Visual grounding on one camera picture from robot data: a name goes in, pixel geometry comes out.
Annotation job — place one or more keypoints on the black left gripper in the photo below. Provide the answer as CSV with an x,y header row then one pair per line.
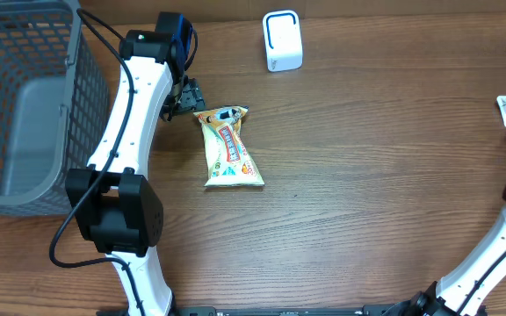
x,y
192,98

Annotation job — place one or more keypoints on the cream snack bag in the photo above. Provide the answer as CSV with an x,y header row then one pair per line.
x,y
228,161

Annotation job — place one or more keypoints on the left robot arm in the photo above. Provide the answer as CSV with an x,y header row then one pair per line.
x,y
113,204

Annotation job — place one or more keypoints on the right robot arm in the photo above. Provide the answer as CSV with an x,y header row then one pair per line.
x,y
463,290

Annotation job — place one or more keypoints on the grey plastic shopping basket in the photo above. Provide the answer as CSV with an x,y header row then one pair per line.
x,y
53,104

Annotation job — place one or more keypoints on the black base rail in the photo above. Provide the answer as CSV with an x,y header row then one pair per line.
x,y
366,310

